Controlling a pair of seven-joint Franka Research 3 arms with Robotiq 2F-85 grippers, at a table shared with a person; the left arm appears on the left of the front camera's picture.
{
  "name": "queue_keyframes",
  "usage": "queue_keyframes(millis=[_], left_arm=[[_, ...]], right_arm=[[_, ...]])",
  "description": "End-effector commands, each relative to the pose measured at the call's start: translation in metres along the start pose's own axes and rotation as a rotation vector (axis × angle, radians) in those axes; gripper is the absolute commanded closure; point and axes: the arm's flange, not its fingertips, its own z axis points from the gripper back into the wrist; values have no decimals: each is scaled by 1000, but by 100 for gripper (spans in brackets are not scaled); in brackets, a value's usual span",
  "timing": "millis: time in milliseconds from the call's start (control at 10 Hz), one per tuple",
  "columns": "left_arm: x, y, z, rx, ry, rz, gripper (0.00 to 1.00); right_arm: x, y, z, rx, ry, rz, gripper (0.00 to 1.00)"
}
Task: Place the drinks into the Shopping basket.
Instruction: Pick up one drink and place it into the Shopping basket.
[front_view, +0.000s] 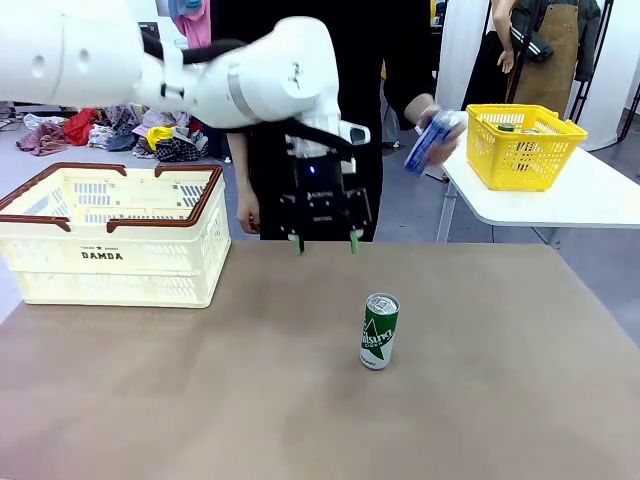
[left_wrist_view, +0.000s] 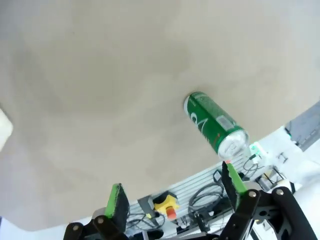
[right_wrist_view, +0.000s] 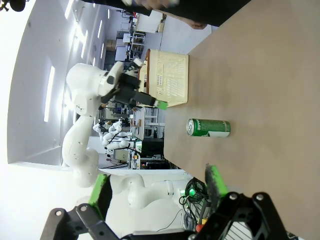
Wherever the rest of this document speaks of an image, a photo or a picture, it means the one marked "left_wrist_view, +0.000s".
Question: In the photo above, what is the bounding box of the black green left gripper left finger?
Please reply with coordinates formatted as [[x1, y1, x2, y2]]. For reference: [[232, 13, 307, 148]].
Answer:
[[63, 183, 131, 240]]

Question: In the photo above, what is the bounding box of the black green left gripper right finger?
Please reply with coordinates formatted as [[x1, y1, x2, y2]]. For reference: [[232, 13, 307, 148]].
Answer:
[[221, 161, 320, 240]]

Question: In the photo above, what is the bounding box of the green Chilsung soda can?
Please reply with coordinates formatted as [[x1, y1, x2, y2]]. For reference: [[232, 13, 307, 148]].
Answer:
[[183, 91, 250, 160]]

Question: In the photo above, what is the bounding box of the white plastic shopping basket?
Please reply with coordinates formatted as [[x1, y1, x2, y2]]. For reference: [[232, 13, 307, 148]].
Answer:
[[0, 108, 14, 152]]

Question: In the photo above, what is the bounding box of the small grey box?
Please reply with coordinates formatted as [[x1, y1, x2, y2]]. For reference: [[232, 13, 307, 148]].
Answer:
[[136, 195, 154, 216]]

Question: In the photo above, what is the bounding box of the yellow red emergency stop button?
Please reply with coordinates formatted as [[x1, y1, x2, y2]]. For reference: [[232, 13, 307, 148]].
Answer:
[[152, 191, 180, 221]]

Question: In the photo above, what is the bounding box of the small green lit device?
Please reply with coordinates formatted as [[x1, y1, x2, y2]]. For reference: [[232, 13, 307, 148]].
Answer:
[[249, 142, 268, 165]]

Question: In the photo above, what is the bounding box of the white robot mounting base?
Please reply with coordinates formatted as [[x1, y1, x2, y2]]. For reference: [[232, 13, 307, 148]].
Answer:
[[257, 123, 320, 193]]

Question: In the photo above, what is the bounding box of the coiled black cable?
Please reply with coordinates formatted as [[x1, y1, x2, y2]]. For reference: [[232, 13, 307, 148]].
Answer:
[[187, 181, 226, 215]]

